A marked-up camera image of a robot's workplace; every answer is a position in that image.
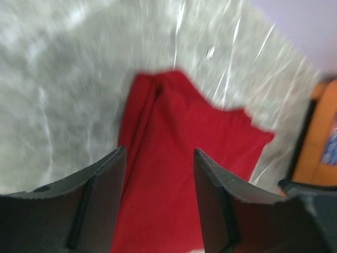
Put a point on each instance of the bright red t shirt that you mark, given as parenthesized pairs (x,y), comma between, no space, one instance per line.
(165,120)

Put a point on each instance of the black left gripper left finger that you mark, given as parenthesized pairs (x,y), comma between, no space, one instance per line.
(74,214)

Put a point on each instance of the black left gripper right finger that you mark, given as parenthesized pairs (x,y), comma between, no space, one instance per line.
(237,216)

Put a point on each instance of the orange plastic laundry basket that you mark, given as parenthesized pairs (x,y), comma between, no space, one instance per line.
(305,165)

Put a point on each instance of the blue white basket label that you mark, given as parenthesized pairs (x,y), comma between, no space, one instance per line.
(329,154)

